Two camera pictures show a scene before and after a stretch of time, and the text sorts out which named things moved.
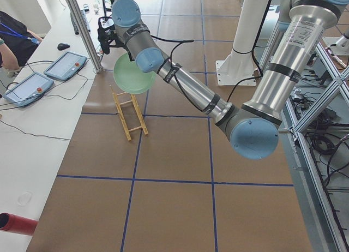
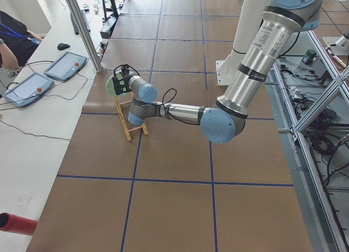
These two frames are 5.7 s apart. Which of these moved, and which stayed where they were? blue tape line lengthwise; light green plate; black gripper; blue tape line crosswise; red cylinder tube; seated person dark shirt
Moved: black gripper; light green plate
Stayed: seated person dark shirt; blue tape line crosswise; red cylinder tube; blue tape line lengthwise
